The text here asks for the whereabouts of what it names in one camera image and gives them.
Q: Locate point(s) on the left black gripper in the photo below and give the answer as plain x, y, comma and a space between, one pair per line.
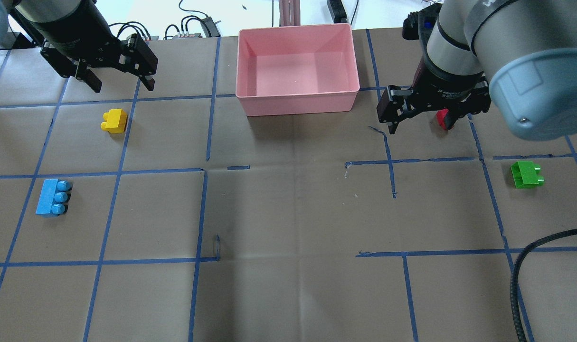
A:
74, 29

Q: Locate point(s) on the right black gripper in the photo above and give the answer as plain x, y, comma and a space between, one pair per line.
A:
449, 87

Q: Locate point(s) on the red toy block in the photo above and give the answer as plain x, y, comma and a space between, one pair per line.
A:
441, 116

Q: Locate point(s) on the yellow toy block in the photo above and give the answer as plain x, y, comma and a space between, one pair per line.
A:
114, 121

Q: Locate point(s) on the green toy block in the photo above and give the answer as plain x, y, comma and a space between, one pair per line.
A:
526, 175

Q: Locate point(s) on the blue toy block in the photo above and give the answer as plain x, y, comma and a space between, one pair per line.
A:
54, 197

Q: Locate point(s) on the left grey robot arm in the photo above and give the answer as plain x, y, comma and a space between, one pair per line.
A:
52, 18

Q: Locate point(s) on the pink plastic box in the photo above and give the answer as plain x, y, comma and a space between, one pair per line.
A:
296, 70

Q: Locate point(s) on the black power adapter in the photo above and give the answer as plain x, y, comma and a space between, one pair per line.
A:
209, 28

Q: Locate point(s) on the black power strip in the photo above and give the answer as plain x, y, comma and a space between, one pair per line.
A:
337, 11

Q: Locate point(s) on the aluminium frame post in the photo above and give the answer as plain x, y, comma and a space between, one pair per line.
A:
290, 13

